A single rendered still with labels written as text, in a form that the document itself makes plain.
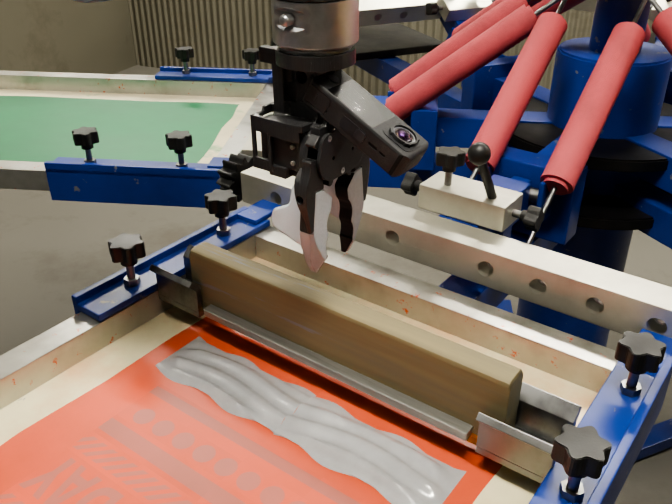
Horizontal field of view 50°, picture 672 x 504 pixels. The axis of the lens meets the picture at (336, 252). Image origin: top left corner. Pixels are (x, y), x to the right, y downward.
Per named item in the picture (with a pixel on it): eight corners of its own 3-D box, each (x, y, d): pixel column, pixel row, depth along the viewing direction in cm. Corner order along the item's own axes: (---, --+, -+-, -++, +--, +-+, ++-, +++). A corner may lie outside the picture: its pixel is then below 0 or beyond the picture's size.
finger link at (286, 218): (279, 257, 73) (287, 169, 70) (326, 274, 70) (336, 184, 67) (259, 264, 71) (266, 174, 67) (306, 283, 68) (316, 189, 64)
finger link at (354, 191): (325, 223, 78) (313, 151, 73) (370, 238, 75) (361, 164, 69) (308, 239, 76) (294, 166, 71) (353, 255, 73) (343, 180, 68)
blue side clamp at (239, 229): (106, 357, 85) (97, 309, 81) (80, 342, 87) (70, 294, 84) (272, 256, 106) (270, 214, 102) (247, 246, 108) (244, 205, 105)
